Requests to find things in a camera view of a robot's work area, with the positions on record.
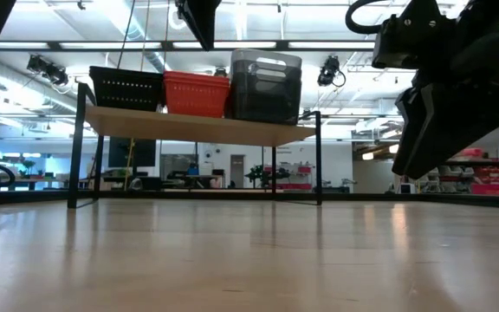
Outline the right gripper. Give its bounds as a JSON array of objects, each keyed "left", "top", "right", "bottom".
[{"left": 392, "top": 29, "right": 499, "bottom": 180}]

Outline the grey plastic basket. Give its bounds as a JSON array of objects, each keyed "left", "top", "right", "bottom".
[
  {"left": 230, "top": 62, "right": 302, "bottom": 84},
  {"left": 230, "top": 48, "right": 303, "bottom": 70},
  {"left": 231, "top": 75, "right": 301, "bottom": 126}
]

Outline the black plastic basket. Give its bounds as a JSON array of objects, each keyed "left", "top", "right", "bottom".
[
  {"left": 90, "top": 72, "right": 165, "bottom": 113},
  {"left": 174, "top": 0, "right": 224, "bottom": 52},
  {"left": 88, "top": 65, "right": 165, "bottom": 77}
]

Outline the small red bin shelf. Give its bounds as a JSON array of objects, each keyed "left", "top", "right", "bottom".
[{"left": 282, "top": 164, "right": 314, "bottom": 191}]

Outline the wooden shelf with black legs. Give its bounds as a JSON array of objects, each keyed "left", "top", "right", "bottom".
[{"left": 67, "top": 81, "right": 323, "bottom": 210}]

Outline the green potted plant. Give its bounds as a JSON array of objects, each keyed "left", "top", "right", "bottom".
[{"left": 243, "top": 164, "right": 272, "bottom": 188}]

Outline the grey door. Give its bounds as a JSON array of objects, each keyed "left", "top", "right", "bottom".
[{"left": 230, "top": 154, "right": 246, "bottom": 189}]

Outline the dark background desk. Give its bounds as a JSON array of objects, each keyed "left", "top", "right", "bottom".
[{"left": 162, "top": 171, "right": 227, "bottom": 191}]

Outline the black overhead crossbar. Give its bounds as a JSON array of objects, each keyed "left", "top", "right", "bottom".
[{"left": 0, "top": 40, "right": 376, "bottom": 50}]

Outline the black metal table frame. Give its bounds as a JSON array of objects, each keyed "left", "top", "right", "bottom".
[{"left": 0, "top": 189, "right": 499, "bottom": 210}]

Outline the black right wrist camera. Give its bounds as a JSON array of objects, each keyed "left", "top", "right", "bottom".
[{"left": 371, "top": 0, "right": 455, "bottom": 70}]

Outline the black wall monitor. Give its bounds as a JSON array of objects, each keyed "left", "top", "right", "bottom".
[{"left": 107, "top": 137, "right": 158, "bottom": 169}]

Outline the thin hanging black cord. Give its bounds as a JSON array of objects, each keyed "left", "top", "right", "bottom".
[{"left": 116, "top": 0, "right": 137, "bottom": 70}]

